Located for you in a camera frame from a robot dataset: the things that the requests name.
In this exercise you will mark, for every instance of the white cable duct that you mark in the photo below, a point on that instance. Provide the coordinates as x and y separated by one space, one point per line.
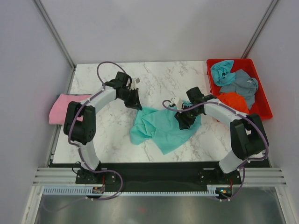
222 190
73 190

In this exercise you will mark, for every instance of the right corner metal post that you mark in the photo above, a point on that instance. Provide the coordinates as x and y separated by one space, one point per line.
262 23

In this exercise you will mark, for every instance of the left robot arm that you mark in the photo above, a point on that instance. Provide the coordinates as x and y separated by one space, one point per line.
80 120

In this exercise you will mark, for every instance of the orange t shirt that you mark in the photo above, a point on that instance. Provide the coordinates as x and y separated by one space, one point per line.
235 101

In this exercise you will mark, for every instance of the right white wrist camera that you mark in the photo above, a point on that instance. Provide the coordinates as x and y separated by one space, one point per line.
176 102

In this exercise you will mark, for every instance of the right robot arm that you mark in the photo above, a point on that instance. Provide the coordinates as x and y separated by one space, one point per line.
247 135

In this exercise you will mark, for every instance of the red plastic bin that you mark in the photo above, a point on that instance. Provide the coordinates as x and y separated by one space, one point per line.
261 105

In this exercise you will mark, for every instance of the light blue t shirt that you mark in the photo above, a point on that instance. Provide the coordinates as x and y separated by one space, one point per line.
221 73

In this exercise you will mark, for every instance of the corner metal post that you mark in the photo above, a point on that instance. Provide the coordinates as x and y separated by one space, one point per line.
51 27
262 23

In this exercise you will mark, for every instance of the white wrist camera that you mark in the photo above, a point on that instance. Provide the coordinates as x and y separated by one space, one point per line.
134 83
176 102

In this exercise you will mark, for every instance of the teal t shirt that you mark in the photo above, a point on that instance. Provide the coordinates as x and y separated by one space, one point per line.
161 127

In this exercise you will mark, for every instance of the grey t shirt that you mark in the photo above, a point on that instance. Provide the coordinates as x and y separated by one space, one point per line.
244 85

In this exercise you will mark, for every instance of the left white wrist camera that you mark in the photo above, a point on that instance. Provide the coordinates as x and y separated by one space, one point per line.
134 83

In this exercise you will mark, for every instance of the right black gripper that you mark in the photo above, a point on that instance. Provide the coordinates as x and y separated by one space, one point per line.
182 121

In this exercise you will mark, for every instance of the right white cable duct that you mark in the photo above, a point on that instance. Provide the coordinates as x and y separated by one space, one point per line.
222 190

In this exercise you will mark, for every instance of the left corner metal post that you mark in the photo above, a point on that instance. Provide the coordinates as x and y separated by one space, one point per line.
51 27

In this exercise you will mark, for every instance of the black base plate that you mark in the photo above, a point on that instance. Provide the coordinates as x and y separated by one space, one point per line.
205 173

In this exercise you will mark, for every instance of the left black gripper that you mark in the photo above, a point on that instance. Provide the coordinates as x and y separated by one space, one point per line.
135 103

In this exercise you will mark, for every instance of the left white cable duct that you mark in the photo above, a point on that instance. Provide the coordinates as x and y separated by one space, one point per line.
73 190

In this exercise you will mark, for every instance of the pink folded t shirt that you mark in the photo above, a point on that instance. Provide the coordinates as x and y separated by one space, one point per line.
58 111

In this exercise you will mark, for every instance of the aluminium rail frame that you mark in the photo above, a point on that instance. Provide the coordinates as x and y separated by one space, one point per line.
254 177

